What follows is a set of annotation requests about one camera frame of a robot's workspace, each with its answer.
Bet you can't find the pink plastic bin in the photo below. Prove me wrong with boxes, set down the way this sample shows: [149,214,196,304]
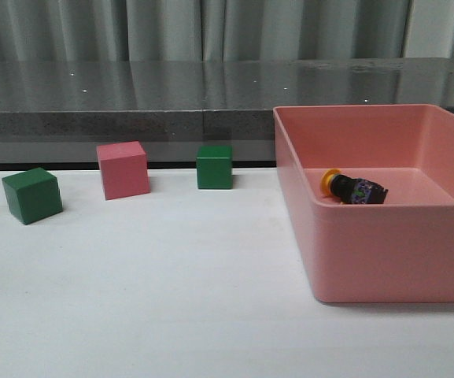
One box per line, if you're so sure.
[274,105,454,302]

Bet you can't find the dark grey stone counter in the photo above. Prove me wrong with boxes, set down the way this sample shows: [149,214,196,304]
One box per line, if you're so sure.
[0,58,454,170]

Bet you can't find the green cube left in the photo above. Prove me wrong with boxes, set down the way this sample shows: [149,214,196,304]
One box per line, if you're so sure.
[2,168,63,224]

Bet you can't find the grey curtain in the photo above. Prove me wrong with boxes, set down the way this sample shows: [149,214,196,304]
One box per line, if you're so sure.
[0,1,454,61]

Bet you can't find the pink cube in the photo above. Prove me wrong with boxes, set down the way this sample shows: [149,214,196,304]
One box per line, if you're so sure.
[96,141,150,200]

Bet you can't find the green cube centre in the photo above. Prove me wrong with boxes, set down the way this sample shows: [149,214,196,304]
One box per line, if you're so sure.
[196,146,233,189]

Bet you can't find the yellow push button switch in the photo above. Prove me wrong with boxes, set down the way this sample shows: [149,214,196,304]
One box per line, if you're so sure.
[319,169,389,205]

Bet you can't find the green cube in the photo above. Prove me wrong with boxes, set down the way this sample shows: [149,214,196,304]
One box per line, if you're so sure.
[196,146,233,189]
[2,168,63,224]

